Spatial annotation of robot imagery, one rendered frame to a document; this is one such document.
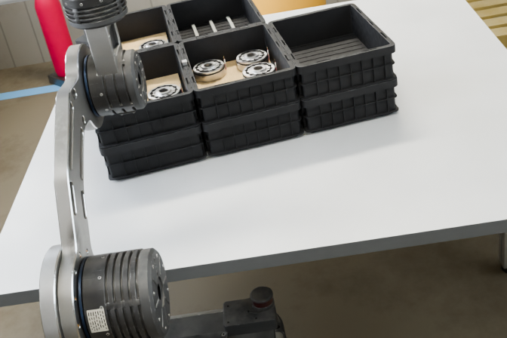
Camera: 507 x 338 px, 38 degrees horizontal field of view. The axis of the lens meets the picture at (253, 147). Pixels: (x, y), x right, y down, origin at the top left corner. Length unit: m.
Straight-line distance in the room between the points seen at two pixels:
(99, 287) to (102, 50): 0.53
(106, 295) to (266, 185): 0.75
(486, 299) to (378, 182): 0.82
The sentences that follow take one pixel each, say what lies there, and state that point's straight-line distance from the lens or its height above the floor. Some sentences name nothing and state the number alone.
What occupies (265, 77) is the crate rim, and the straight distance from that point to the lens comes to 2.12.
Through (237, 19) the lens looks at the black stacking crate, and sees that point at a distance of 2.84.
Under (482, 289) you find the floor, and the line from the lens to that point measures 2.72.
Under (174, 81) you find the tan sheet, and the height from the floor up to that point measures 0.83.
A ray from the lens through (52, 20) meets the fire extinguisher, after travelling 4.63.
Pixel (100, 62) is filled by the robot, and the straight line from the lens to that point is 1.68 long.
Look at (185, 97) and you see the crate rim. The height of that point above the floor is 0.92.
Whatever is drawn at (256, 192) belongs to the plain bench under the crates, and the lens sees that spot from 2.03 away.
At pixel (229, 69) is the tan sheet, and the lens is 2.44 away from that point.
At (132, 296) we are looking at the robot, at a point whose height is 0.94.
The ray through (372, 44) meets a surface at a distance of 2.38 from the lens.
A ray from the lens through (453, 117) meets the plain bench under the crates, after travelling 2.28.
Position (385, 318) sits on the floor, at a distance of 2.61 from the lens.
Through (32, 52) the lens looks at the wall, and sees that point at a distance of 5.23.
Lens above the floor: 1.83
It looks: 30 degrees down
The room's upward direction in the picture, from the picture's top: 10 degrees counter-clockwise
